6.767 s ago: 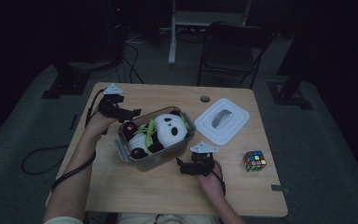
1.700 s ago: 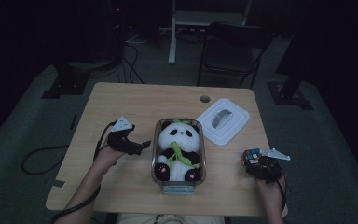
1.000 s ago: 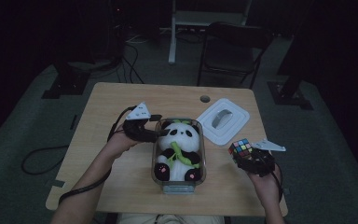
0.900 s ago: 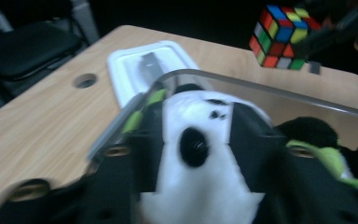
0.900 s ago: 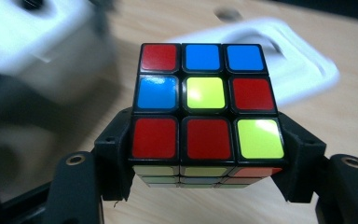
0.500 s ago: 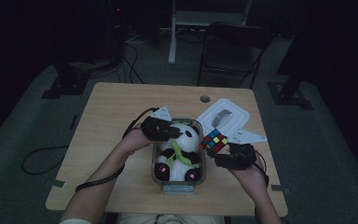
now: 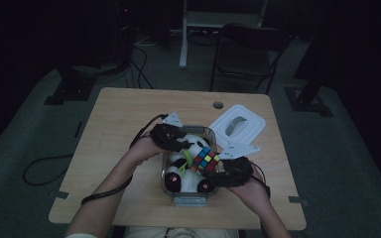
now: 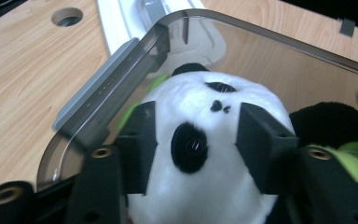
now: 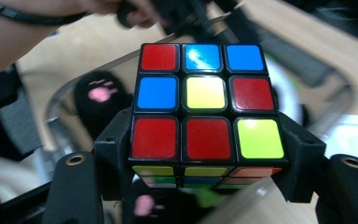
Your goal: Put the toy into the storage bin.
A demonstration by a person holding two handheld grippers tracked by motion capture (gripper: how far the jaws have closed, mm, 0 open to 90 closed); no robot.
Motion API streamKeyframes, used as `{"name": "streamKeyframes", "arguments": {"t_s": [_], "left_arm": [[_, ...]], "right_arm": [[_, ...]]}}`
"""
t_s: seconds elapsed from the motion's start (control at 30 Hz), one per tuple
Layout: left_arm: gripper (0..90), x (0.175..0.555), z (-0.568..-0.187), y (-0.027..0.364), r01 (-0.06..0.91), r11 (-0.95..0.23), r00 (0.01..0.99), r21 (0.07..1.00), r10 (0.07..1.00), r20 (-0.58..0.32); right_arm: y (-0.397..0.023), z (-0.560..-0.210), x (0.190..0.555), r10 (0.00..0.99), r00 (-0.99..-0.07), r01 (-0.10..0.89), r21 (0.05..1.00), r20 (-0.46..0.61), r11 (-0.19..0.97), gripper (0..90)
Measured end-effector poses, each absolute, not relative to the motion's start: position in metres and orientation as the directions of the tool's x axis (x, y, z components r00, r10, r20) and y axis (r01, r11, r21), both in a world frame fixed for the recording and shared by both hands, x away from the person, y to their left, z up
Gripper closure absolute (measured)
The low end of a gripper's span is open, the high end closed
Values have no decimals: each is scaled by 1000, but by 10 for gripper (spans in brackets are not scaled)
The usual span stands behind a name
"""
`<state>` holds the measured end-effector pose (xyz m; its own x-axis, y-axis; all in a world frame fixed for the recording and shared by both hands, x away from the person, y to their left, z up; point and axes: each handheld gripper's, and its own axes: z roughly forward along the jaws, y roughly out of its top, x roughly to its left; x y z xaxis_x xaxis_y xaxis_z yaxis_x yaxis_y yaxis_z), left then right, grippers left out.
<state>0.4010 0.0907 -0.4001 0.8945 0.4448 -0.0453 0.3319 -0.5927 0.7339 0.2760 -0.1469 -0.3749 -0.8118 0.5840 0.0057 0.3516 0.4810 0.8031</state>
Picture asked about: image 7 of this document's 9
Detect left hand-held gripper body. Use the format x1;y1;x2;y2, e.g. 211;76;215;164
149;111;187;153

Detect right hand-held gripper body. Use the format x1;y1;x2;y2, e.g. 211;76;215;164
211;143;261;188

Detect colourful puzzle cube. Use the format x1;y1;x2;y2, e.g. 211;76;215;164
191;146;221;174

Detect panda plush toy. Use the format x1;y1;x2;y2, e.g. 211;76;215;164
164;132;217;193

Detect person's left hand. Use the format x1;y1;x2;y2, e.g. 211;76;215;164
127;136;168;167

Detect person's right hand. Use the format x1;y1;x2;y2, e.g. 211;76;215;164
226;172;270;206

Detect person's beige trousers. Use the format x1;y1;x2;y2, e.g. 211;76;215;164
122;225;241;238

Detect black stand base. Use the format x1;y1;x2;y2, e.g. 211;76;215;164
284;33;334;117
44;65;97;106

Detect black folding chair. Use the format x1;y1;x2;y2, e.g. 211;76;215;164
209;23;292;95

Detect dark equipment tower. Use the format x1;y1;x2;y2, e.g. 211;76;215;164
98;0;135;67

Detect black cables bundle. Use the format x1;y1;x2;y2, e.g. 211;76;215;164
125;46;155;89

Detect white metal table frame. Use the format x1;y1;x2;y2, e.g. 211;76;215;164
178;0;269;69

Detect black floor cable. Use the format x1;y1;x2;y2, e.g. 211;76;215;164
22;154;74;186

